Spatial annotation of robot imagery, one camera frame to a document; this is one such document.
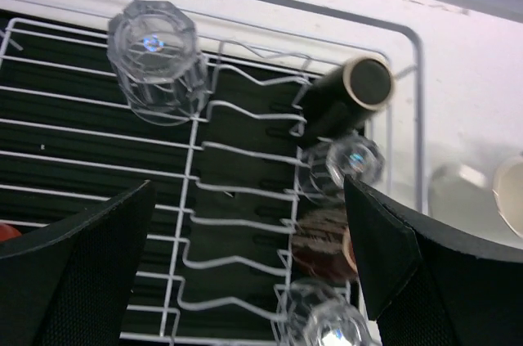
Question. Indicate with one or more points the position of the white wire dish rack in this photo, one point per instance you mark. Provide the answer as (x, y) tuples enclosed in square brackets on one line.
[(329, 34)]

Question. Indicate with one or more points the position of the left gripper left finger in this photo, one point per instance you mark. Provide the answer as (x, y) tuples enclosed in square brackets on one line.
[(69, 283)]

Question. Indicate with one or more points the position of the black cup beige rim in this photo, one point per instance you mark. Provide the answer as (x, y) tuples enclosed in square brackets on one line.
[(344, 98)]

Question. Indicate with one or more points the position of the orange cup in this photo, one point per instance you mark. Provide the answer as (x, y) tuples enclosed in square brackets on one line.
[(8, 232)]

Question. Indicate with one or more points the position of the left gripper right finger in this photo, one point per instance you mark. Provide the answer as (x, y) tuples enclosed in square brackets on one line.
[(426, 283)]

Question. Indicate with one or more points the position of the brown cup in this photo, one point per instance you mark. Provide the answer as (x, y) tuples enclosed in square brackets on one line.
[(321, 246)]

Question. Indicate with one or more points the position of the large clear glass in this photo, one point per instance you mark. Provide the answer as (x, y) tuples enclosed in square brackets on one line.
[(153, 48)]

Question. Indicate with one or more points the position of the white mug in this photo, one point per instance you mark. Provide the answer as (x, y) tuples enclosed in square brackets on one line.
[(489, 207)]

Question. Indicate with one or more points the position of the clear small glass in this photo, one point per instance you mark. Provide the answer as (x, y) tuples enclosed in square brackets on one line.
[(314, 313), (324, 167)]

